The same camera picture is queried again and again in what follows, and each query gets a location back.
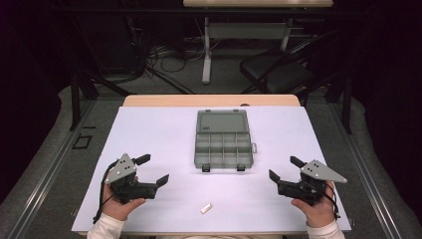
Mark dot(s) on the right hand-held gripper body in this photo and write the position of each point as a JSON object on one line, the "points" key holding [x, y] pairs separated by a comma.
{"points": [[308, 182]]}

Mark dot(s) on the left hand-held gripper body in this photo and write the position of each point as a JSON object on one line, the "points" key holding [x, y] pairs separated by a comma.
{"points": [[127, 181]]}

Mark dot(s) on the small white block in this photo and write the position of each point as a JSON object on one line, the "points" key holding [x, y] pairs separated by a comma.
{"points": [[206, 208]]}

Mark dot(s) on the grey plastic compartment box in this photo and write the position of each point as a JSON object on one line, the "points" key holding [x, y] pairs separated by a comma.
{"points": [[223, 139]]}

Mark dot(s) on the person's left hand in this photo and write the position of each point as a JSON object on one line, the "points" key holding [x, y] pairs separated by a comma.
{"points": [[118, 206]]}

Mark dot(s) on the person's right hand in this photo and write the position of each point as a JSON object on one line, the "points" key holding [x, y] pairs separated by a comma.
{"points": [[315, 209]]}

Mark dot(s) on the white mat sheet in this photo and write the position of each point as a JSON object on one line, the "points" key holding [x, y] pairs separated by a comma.
{"points": [[185, 186]]}

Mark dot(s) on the black metal stand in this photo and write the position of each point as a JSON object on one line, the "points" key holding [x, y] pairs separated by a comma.
{"points": [[345, 96], [79, 86]]}

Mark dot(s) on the black folding chair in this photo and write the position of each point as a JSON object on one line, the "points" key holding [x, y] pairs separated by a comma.
{"points": [[282, 71]]}

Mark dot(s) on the white-legged desk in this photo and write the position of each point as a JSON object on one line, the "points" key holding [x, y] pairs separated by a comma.
{"points": [[249, 30]]}

